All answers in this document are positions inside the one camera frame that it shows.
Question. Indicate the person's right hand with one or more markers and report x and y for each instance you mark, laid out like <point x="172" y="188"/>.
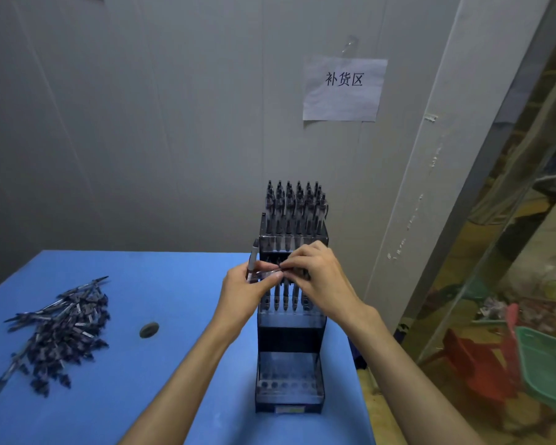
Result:
<point x="329" y="282"/>

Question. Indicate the person's left hand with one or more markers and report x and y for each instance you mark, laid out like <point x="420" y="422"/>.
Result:
<point x="238" y="301"/>

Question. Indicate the black tiered pen display stand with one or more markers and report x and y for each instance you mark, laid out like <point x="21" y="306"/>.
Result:
<point x="289" y="333"/>

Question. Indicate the white paper wall sign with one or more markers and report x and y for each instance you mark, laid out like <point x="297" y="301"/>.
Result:
<point x="345" y="97"/>

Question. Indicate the dark blue cloth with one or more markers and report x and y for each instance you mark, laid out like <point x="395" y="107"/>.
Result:
<point x="359" y="354"/>

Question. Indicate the red plastic stool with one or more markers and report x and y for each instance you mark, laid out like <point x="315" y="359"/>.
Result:
<point x="482" y="366"/>

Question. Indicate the blue table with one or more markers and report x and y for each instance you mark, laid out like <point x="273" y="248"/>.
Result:
<point x="167" y="291"/>

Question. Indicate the person's left forearm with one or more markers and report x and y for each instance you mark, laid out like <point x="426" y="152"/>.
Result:
<point x="180" y="389"/>

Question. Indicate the small round metal disc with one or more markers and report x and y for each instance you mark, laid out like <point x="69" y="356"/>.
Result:
<point x="149" y="329"/>

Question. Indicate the grey retractable pen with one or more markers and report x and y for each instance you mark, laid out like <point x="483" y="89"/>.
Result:
<point x="252" y="259"/>
<point x="271" y="272"/>

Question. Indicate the pile of grey pens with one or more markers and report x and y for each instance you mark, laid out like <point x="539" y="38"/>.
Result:
<point x="60" y="333"/>

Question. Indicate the person's right forearm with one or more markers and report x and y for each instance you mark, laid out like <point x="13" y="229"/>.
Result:
<point x="417" y="389"/>

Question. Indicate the cluster of grey pens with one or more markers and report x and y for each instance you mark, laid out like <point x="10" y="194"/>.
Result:
<point x="296" y="208"/>

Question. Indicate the green plastic basket chair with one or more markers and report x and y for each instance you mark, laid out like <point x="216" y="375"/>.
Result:
<point x="549" y="366"/>

